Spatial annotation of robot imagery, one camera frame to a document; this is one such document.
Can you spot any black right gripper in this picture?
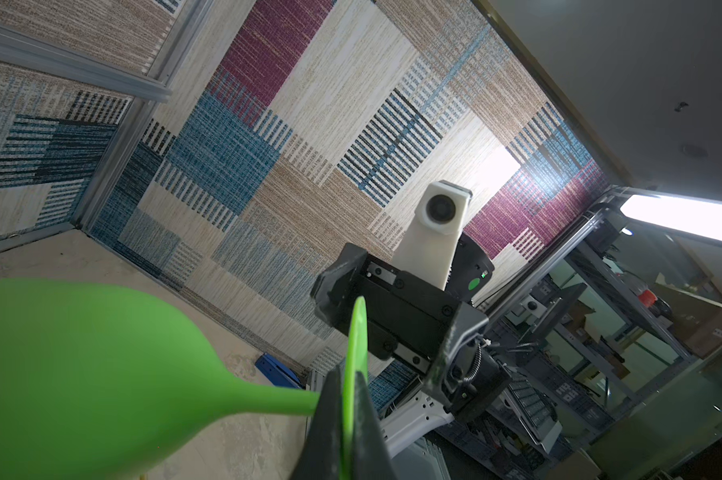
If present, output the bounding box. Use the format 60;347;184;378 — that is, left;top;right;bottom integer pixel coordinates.
310;242;489;414

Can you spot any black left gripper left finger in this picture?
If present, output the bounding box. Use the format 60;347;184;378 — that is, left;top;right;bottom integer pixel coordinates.
290;368;342;480

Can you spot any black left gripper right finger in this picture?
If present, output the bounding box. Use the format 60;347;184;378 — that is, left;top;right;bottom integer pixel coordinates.
351;372;397;480

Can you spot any green wine glass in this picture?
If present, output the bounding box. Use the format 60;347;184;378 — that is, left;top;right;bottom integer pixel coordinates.
0;278;368;479

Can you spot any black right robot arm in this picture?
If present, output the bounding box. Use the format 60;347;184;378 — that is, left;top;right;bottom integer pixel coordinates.
311;235;509;456

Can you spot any blue clip tool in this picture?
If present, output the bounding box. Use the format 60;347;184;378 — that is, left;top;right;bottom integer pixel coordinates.
255;353;304;389

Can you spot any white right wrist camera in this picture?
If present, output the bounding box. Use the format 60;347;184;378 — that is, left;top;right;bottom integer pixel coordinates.
392;180;472;290

